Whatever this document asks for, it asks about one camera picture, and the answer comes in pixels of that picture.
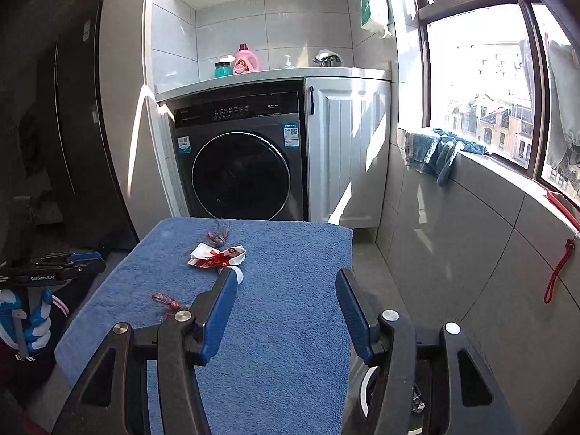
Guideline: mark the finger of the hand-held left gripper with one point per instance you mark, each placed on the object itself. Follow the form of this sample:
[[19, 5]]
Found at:
[[88, 267], [84, 257]]

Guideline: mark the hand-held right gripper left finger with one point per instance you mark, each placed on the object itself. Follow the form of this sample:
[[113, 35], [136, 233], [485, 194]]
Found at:
[[217, 321]]

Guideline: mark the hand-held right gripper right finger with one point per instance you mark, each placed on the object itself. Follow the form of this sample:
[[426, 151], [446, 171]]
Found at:
[[353, 312]]

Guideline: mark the small white scrap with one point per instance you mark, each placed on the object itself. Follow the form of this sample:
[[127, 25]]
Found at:
[[236, 274]]

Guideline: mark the clear red wrapper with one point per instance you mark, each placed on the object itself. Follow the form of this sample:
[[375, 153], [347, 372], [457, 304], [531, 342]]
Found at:
[[165, 301]]

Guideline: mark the white red-stained wrapper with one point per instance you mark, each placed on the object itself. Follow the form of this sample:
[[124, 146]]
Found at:
[[217, 257]]

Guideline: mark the white-rimmed bin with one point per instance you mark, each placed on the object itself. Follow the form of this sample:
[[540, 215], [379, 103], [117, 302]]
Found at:
[[366, 389]]

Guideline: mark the grey foil wrapper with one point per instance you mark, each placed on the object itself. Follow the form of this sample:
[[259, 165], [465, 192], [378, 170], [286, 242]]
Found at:
[[220, 234]]

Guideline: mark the person's left hand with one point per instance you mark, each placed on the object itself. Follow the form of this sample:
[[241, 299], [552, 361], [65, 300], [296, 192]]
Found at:
[[38, 326]]

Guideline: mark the blue terry towel mat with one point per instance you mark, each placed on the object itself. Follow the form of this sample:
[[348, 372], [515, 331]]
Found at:
[[281, 326]]

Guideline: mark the dark tall cabinet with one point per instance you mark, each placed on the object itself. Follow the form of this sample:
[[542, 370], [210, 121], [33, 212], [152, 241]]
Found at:
[[90, 145]]

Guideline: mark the dark grey washing machine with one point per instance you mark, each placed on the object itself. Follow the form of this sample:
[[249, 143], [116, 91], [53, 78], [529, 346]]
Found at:
[[244, 172]]

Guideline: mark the white cabinet door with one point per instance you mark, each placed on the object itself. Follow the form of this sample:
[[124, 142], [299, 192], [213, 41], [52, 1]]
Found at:
[[349, 149]]

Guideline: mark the blue towel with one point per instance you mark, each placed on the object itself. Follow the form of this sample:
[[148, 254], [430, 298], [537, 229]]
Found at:
[[437, 154]]

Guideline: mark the teal jar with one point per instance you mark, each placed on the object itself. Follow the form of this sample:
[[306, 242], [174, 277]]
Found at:
[[223, 70]]

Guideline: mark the white countertop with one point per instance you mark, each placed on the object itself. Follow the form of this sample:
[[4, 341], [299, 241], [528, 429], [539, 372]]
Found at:
[[281, 75]]

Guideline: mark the pink detergent bottle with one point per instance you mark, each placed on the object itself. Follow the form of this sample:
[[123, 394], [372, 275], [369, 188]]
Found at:
[[245, 60]]

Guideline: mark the clear pump bottle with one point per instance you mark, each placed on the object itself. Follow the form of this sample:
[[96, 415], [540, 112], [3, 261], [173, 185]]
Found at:
[[289, 62]]

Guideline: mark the grey hanging cloth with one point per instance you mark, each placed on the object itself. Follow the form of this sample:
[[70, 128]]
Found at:
[[564, 99]]

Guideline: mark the green white hanging pack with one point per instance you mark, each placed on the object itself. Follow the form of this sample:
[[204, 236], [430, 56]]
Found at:
[[376, 7]]

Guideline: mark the dark window frame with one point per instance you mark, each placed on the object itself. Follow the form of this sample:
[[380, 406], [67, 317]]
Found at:
[[475, 3]]

